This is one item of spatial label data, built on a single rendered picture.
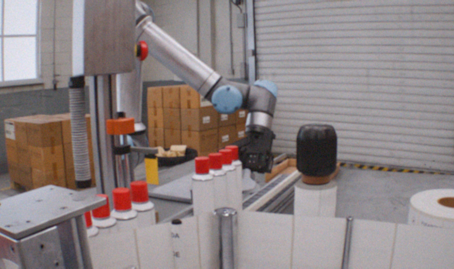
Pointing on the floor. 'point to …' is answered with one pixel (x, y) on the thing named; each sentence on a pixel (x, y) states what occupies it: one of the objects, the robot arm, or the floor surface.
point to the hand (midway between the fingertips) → (237, 197)
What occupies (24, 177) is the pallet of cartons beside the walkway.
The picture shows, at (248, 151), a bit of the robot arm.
